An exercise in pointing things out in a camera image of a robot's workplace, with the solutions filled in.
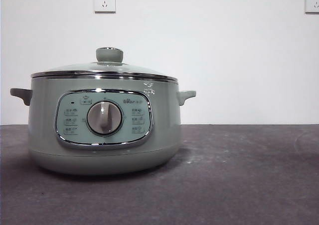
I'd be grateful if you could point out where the pale green electric cooking pot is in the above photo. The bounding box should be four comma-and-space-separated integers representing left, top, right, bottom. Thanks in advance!
9, 73, 197, 177

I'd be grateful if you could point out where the glass lid with green knob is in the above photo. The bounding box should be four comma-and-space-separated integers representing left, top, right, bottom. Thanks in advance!
30, 46, 178, 83

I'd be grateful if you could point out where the white wall socket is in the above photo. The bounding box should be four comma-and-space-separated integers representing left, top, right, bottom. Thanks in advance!
94, 0, 117, 14
305, 0, 319, 14

